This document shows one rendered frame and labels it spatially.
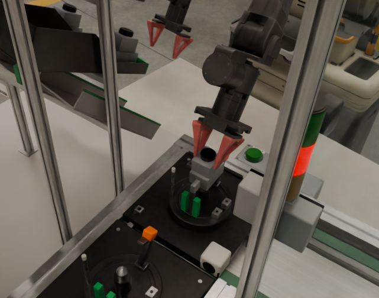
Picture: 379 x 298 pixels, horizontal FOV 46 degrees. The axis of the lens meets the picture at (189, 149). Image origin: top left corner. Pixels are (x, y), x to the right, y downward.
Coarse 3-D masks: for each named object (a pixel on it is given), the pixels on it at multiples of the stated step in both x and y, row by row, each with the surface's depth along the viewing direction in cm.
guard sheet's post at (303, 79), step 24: (312, 0) 41; (336, 0) 40; (312, 24) 42; (312, 48) 44; (312, 72) 45; (288, 96) 48; (312, 96) 47; (288, 120) 51; (288, 144) 52; (288, 168) 54; (264, 192) 59; (264, 216) 63; (264, 240) 65; (240, 288) 76
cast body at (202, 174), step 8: (200, 152) 88; (208, 152) 87; (192, 160) 87; (200, 160) 87; (208, 160) 87; (192, 168) 89; (200, 168) 87; (208, 168) 86; (192, 176) 89; (200, 176) 88; (208, 176) 87; (216, 176) 91; (192, 184) 88; (200, 184) 89; (208, 184) 89; (192, 192) 89
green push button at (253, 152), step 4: (252, 148) 112; (256, 148) 112; (248, 152) 111; (252, 152) 111; (256, 152) 111; (260, 152) 111; (248, 156) 110; (252, 156) 110; (256, 156) 110; (260, 156) 110; (252, 160) 110; (256, 160) 110
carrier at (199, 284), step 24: (96, 240) 90; (120, 240) 90; (72, 264) 86; (96, 264) 86; (120, 264) 84; (168, 264) 87; (48, 288) 82; (72, 288) 82; (96, 288) 75; (120, 288) 78; (144, 288) 81; (168, 288) 83; (192, 288) 83
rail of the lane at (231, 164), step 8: (184, 136) 115; (184, 144) 113; (192, 144) 114; (192, 152) 111; (216, 152) 112; (232, 160) 110; (224, 168) 107; (232, 168) 108; (240, 168) 108; (248, 168) 108; (240, 176) 105
